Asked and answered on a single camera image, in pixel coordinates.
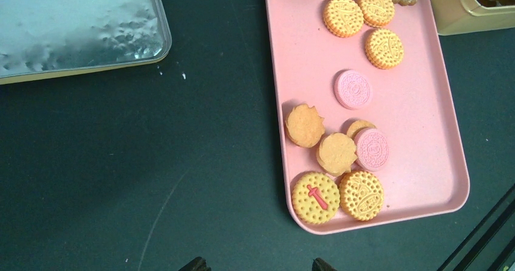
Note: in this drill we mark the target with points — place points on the gold cookie tin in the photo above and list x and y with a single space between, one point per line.
454 17

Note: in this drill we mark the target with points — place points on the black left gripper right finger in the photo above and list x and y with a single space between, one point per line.
319 264

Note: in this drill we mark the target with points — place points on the yellow biscuit red cross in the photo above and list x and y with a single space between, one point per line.
315 198

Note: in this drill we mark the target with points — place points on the pink sandwich cookie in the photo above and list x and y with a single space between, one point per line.
372 149
353 90

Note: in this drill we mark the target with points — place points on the pink plastic tray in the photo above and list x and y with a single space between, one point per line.
426 172

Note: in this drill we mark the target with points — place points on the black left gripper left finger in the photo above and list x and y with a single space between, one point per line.
197 264

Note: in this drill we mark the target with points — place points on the round swirl tan cookie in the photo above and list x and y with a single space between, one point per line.
305 126

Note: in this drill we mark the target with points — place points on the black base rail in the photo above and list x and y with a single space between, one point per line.
490 246

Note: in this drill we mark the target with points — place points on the silver metal tin lid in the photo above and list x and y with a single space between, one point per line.
56 38

